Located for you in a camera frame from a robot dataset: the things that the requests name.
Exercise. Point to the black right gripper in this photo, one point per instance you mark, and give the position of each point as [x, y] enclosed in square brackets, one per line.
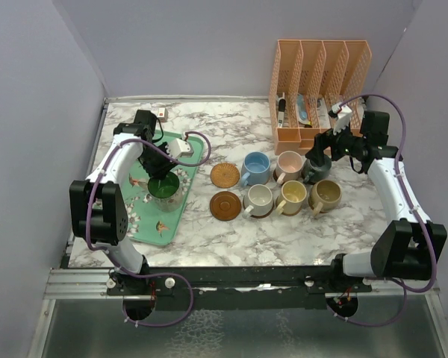
[316, 153]

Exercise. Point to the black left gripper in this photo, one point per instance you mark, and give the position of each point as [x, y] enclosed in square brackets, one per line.
[160, 171]

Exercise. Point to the grey mug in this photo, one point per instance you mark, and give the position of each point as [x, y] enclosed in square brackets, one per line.
[313, 173]

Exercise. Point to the pink mug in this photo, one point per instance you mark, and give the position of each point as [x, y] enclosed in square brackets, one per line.
[288, 167]

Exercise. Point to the green floral mug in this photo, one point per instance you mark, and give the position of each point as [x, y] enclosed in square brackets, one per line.
[166, 192]

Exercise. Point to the tan mug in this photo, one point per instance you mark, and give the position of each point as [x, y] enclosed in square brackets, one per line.
[325, 196]

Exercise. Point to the yellow mug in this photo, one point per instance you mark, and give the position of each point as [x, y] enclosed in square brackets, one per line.
[291, 197]

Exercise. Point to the blue mug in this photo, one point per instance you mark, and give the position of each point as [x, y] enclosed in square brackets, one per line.
[255, 169]

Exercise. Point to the woven rattan coaster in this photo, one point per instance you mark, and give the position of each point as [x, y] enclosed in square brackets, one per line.
[225, 175]

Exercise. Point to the white cream mug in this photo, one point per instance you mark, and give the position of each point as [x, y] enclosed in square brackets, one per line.
[258, 201]

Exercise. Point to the brown ringed wooden coaster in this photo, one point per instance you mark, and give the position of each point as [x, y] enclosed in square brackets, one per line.
[225, 206]

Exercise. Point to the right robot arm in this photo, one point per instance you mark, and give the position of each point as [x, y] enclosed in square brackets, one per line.
[411, 244]

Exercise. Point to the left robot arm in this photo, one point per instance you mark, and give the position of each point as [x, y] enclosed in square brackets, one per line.
[98, 211]

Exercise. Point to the white printed packet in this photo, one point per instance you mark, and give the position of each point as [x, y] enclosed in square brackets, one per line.
[322, 113]

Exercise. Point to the small white red box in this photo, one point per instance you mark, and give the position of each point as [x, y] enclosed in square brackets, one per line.
[161, 113]

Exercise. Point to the white blue packet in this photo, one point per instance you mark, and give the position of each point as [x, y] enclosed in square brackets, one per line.
[301, 111]

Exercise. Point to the green serving tray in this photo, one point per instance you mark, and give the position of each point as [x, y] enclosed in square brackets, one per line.
[147, 221]

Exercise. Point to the black grey marker pen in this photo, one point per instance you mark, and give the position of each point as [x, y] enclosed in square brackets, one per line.
[281, 111]

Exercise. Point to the peach plastic file organizer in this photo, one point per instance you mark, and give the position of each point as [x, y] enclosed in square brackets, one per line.
[333, 69]

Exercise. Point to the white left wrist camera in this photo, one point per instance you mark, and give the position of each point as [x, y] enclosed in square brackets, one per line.
[178, 148]

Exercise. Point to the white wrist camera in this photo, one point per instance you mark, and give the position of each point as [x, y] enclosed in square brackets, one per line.
[343, 114]
[178, 148]

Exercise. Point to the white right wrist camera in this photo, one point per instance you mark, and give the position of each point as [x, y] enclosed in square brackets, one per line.
[343, 114]

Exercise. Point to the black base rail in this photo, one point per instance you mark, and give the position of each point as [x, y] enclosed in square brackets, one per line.
[235, 287]

